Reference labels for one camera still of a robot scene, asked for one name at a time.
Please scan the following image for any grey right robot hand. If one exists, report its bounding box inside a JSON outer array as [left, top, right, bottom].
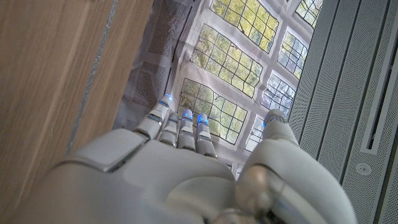
[[6, 93, 358, 224]]

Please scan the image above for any printed window backdrop cloth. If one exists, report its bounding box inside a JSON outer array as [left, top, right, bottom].
[[113, 0, 324, 178]]

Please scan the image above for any round ceiling fixture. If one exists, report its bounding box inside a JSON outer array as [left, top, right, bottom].
[[355, 162, 373, 177]]

